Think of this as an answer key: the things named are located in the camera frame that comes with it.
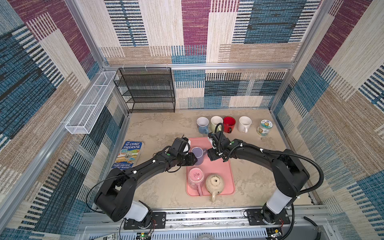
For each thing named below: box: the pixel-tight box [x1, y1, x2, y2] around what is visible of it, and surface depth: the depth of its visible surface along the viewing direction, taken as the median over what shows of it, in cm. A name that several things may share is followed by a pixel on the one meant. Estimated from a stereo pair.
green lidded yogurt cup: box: [257, 119, 273, 137], surface depth 104 cm
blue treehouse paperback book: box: [111, 141, 142, 170], surface depth 96 cm
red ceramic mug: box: [223, 116, 236, 134], surface depth 105 cm
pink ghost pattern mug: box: [188, 167, 205, 197], surface depth 77 cm
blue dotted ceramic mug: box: [196, 116, 210, 135], surface depth 104 cm
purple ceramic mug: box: [191, 146, 208, 166], surface depth 91 cm
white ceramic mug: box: [238, 116, 252, 133], surface depth 104 cm
